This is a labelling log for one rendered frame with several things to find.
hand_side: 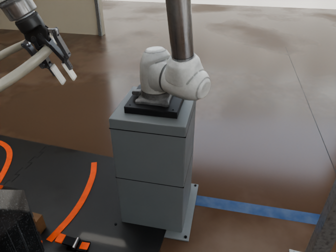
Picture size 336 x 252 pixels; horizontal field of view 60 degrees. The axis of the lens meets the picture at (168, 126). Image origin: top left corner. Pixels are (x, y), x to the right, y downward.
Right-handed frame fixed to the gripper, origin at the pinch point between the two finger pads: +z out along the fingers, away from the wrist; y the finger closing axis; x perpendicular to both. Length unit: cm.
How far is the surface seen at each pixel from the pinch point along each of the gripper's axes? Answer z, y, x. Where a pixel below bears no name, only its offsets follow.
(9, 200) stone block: 37, 48, 14
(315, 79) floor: 216, -148, -261
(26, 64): -10.0, 1.8, 11.5
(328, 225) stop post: 112, -75, 5
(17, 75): -9.0, 3.8, 15.1
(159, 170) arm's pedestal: 76, -1, -22
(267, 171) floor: 158, -56, -76
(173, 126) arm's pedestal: 52, -19, -24
